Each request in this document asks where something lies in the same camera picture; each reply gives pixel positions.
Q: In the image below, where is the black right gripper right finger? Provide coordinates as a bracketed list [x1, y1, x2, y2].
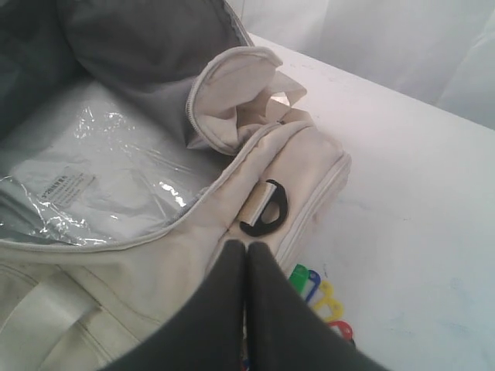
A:
[245, 242, 385, 371]

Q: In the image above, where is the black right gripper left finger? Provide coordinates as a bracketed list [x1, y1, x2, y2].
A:
[104, 240, 246, 370]

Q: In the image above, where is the colourful key tag bunch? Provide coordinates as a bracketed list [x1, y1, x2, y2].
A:
[235, 262, 357, 371]

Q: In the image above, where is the cream fabric duffel bag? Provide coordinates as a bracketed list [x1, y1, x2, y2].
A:
[1, 1, 351, 370]

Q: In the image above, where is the clear plastic wrapped insert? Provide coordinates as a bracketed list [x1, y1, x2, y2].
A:
[1, 80, 229, 246]

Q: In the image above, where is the white backdrop curtain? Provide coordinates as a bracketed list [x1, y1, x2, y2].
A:
[231, 0, 494, 128]

